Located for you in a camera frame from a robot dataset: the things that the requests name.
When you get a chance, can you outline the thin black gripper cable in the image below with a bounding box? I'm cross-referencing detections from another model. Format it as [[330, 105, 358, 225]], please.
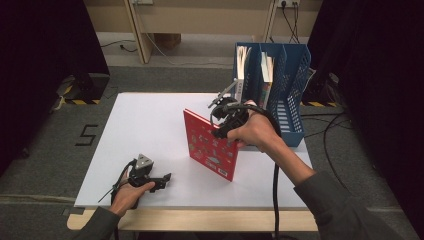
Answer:
[[97, 159, 138, 204]]

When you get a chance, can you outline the black plugged-in cables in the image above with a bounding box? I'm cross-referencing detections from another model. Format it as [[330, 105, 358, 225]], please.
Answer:
[[281, 1, 301, 44]]

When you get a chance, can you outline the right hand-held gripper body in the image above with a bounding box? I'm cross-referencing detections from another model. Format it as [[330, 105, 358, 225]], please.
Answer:
[[208, 79, 249, 131]]

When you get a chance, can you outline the person's left hand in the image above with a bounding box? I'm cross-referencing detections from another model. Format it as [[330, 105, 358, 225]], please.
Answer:
[[109, 181, 156, 218]]

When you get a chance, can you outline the short black floor cable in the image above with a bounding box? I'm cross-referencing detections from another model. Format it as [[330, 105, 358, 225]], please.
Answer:
[[101, 39, 138, 54]]

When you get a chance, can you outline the white book with picture grid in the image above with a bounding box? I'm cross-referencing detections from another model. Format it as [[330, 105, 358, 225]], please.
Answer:
[[234, 45, 252, 104]]

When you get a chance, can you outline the cardboard box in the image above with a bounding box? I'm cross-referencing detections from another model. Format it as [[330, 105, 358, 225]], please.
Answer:
[[153, 32, 183, 51]]

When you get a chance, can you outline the long looping black floor cable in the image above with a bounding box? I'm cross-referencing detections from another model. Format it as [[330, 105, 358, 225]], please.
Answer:
[[323, 113, 354, 191]]

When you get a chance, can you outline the yellow book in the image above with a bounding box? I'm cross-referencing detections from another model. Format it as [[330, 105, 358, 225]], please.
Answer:
[[266, 54, 276, 101]]

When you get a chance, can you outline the teal picture book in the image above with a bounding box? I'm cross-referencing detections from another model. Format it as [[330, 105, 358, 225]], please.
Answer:
[[258, 51, 273, 109]]

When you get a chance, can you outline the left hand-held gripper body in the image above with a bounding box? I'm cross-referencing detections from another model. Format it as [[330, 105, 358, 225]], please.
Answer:
[[129, 153, 156, 188]]

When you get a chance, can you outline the stand base with striped tape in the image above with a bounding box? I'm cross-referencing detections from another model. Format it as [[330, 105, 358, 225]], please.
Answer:
[[299, 71, 339, 108], [54, 72, 111, 106]]

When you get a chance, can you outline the white floor cable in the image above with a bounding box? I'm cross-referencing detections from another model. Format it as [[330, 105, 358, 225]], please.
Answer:
[[143, 31, 234, 67]]

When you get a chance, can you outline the thick black gripper cable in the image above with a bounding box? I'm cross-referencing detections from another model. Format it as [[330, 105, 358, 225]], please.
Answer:
[[209, 101, 284, 240]]

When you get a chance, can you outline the black curtain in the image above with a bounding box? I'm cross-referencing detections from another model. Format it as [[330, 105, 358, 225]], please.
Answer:
[[0, 0, 111, 174], [306, 0, 424, 238]]

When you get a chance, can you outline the red book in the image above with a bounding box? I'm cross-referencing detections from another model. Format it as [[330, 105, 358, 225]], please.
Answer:
[[182, 108, 240, 183]]

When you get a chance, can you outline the blue plastic file rack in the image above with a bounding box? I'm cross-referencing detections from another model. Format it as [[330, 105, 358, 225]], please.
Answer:
[[232, 41, 313, 148]]

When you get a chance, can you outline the person's right hand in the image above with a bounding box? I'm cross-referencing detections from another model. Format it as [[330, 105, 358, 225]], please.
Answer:
[[227, 101, 284, 154]]

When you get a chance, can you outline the light wooden desk frame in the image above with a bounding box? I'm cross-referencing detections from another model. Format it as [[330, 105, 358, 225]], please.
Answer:
[[83, 0, 324, 65]]

